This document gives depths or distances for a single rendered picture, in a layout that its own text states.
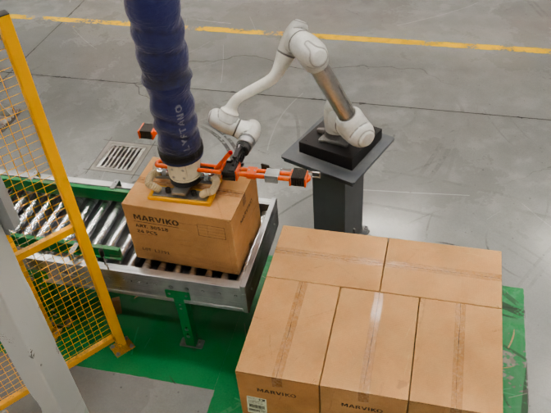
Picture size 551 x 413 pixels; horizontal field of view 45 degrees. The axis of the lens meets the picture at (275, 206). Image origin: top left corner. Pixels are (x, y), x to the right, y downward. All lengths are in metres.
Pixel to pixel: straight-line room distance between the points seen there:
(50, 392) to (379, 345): 1.53
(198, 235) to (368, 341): 1.00
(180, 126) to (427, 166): 2.41
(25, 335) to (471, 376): 1.95
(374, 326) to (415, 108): 2.77
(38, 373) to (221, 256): 1.05
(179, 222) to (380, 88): 3.00
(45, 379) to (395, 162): 3.03
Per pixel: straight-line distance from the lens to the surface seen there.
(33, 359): 3.12
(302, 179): 3.25
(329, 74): 3.43
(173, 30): 2.97
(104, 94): 6.29
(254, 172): 3.33
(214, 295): 3.56
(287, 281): 3.52
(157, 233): 3.57
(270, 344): 3.28
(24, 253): 3.35
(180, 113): 3.16
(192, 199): 3.41
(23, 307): 2.96
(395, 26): 6.94
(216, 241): 3.43
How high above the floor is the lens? 3.18
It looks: 42 degrees down
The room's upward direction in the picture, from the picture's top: 5 degrees counter-clockwise
